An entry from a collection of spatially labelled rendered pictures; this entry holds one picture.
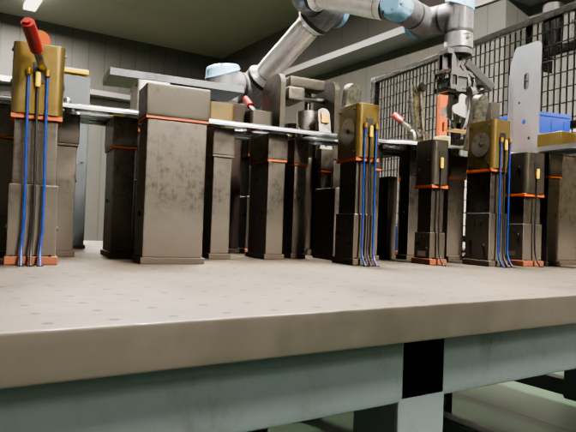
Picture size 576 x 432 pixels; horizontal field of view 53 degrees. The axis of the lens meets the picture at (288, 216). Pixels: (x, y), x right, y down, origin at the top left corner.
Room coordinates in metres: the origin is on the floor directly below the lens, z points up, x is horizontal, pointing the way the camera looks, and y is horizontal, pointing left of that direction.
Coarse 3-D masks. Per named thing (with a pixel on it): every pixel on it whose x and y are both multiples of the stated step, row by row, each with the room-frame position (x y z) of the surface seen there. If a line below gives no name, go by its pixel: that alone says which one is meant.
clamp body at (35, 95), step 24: (24, 48) 0.92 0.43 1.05; (48, 48) 0.94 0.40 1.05; (24, 72) 0.93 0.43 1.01; (48, 72) 0.93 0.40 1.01; (24, 96) 0.93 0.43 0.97; (48, 96) 0.94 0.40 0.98; (24, 120) 0.94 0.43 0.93; (48, 120) 0.94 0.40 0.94; (24, 144) 0.94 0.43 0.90; (48, 144) 0.95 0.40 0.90; (24, 168) 0.92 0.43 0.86; (48, 168) 0.95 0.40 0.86; (24, 192) 0.92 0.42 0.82; (48, 192) 0.95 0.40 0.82; (24, 216) 0.92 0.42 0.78; (48, 216) 0.95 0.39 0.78; (24, 240) 0.94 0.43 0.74; (48, 240) 0.95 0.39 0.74; (24, 264) 0.93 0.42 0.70; (48, 264) 0.95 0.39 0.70
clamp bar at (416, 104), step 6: (420, 84) 1.71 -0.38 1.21; (408, 90) 1.75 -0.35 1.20; (414, 90) 1.73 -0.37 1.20; (420, 90) 1.71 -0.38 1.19; (414, 96) 1.73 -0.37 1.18; (420, 96) 1.74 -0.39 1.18; (414, 102) 1.72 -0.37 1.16; (420, 102) 1.74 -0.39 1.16; (414, 108) 1.72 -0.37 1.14; (420, 108) 1.74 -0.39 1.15; (414, 114) 1.72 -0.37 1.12; (420, 114) 1.74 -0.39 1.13; (414, 120) 1.72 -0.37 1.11; (420, 120) 1.74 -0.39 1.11; (414, 126) 1.72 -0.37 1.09; (420, 126) 1.73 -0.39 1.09; (420, 132) 1.73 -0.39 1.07; (420, 138) 1.73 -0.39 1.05
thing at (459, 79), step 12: (456, 48) 1.51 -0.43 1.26; (468, 48) 1.52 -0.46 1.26; (444, 60) 1.53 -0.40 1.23; (456, 60) 1.53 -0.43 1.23; (444, 72) 1.52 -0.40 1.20; (456, 72) 1.50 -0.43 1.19; (468, 72) 1.52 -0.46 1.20; (444, 84) 1.51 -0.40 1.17; (456, 84) 1.50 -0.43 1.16; (468, 84) 1.52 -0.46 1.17; (456, 96) 1.57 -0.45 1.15
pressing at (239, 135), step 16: (0, 96) 1.04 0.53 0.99; (80, 112) 1.20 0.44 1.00; (96, 112) 1.19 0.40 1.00; (112, 112) 1.19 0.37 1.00; (128, 112) 1.14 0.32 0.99; (208, 128) 1.34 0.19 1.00; (240, 128) 1.32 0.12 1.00; (256, 128) 1.25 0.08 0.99; (272, 128) 1.27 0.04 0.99; (288, 128) 1.30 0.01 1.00; (320, 144) 1.48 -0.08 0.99; (336, 144) 1.50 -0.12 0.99; (384, 144) 1.49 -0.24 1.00; (400, 144) 1.49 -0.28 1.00; (416, 144) 1.41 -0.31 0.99
